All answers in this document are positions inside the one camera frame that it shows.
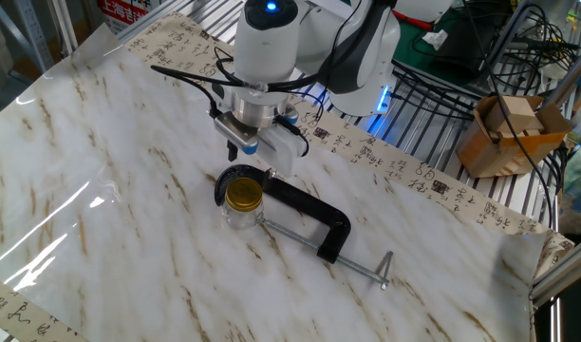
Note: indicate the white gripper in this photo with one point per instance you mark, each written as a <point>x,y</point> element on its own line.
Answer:
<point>283,152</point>

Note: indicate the gold metal jar lid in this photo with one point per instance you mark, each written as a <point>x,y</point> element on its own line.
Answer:
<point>243,195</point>

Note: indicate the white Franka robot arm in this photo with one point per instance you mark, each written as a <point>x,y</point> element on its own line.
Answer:
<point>267,47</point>

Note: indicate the black C-clamp with steel screw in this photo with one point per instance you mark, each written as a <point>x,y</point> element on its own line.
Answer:
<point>300,197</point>

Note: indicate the glossy marble pattern sheet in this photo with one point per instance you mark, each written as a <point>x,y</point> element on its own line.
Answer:
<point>129,214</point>

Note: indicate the beige calligraphy print cloth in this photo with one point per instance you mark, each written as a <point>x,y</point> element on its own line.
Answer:
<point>414,166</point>

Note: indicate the green cutting mat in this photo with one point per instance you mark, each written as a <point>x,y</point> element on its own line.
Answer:
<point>414,57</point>

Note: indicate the red and white printed box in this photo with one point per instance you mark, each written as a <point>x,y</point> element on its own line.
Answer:
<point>119,12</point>

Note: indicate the crumpled white tissue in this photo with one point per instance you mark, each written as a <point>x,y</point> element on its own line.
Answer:
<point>435,39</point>

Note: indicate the black electronic device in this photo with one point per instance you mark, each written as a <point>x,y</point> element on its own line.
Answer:
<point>466,52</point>

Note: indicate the grey slotted steel rack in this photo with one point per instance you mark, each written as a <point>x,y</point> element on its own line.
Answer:
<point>31,33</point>

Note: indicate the plain wooden block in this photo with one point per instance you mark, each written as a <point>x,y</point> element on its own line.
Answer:
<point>513,114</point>

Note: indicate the open cardboard box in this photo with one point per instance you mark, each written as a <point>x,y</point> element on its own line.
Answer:
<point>518,152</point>

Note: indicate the teal cloth bundle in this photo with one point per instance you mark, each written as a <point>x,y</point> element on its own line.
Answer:
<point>580,190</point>

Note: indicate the aluminium frame post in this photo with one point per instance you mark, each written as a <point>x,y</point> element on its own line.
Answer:
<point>570,78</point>
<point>65,24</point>

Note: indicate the aluminium frame rail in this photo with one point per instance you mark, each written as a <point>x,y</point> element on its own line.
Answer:
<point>563,275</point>

